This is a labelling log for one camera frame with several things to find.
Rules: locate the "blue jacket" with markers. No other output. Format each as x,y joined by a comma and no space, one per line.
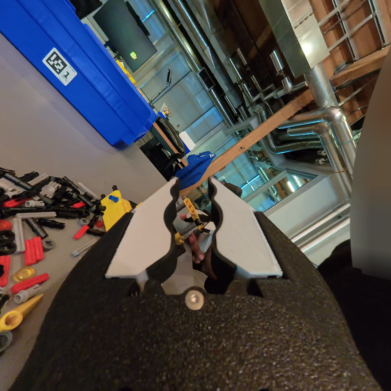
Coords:
195,166

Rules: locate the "pile of black red toy pieces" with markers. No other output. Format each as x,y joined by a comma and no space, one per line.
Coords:
32,250

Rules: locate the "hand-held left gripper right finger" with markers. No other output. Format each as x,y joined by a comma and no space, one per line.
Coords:
244,238

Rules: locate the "person's right hand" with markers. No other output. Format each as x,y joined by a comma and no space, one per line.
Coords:
200,253

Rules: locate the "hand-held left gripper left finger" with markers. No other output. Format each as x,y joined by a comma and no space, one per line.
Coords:
140,238

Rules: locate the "person's black clothing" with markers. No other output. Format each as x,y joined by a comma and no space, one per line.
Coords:
360,320

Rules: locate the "black bag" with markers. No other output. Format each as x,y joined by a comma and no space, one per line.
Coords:
174,137

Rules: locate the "silver ventilation pipe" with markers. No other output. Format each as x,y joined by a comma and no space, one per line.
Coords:
336,128

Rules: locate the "wooden top desk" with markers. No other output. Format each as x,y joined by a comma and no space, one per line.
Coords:
166,141

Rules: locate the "white box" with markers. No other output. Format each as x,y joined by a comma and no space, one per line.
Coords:
187,141

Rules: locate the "dark monitor screen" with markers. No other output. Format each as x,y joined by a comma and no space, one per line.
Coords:
128,30

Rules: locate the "yellow and black toy assembly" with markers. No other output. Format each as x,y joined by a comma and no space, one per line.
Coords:
114,210

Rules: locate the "wooden beam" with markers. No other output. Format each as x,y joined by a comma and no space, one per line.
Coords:
275,122

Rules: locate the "silver air duct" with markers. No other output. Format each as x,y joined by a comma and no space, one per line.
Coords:
290,36

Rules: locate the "blue plastic bin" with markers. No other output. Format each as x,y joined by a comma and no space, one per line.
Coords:
91,76

